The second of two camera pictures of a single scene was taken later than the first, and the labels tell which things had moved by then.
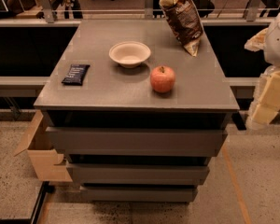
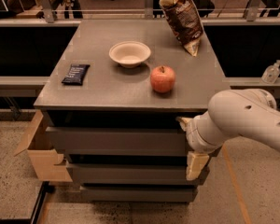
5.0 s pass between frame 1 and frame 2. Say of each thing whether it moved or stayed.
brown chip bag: stayed
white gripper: moved
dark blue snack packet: stayed
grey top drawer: stayed
